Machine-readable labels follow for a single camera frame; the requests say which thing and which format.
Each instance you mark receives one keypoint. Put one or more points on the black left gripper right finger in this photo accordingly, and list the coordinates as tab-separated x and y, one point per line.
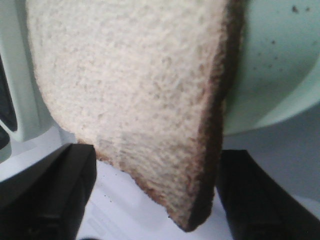
256	207

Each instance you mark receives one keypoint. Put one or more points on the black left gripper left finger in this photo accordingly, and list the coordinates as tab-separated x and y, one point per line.
47	200

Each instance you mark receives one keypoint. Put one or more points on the white bread slice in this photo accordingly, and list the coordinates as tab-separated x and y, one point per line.
145	82

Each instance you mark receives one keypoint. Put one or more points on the mint green breakfast maker base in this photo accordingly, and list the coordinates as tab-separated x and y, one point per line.
23	113

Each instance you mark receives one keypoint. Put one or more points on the mint green round plate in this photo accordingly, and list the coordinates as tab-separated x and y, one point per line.
278	75

